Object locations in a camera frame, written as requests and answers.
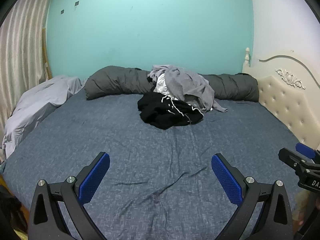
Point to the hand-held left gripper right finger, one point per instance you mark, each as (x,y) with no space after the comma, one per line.
(226,177)

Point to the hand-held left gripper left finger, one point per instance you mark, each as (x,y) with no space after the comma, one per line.
(93,177)

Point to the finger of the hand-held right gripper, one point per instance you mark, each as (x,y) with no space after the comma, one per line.
(303,149)
(292,160)

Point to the black sweater with white trim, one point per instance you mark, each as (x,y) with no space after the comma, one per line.
(160,112)

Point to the blue-grey bed sheet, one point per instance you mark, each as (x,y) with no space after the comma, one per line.
(100,130)

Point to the cream tufted headboard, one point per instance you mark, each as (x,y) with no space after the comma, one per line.
(282,100)

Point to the light grey quilt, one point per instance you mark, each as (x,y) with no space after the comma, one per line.
(32,105)

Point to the dark grey rolled duvet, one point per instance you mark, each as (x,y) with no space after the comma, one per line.
(112,82)

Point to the grey garment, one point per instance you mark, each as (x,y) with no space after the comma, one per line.
(185,82)

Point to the white garment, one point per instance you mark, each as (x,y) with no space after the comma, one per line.
(161,85)

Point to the wooden pole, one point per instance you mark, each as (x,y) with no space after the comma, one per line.
(47,60)

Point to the striped curtain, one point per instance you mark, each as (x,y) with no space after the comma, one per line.
(20,42)

